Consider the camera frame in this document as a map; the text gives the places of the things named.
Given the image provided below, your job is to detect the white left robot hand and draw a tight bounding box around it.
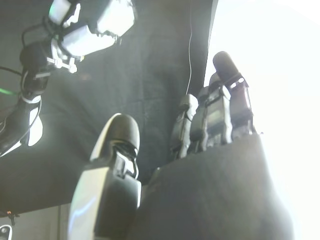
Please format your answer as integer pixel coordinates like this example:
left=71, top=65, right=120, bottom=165
left=67, top=51, right=296, bottom=240

